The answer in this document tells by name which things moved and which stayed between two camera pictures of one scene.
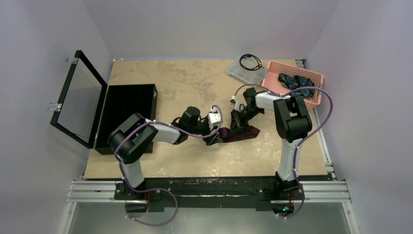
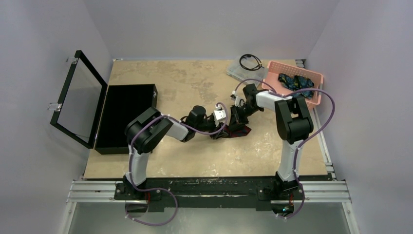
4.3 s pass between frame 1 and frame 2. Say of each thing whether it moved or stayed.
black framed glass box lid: stayed
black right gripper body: stayed
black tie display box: stayed
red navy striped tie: moved
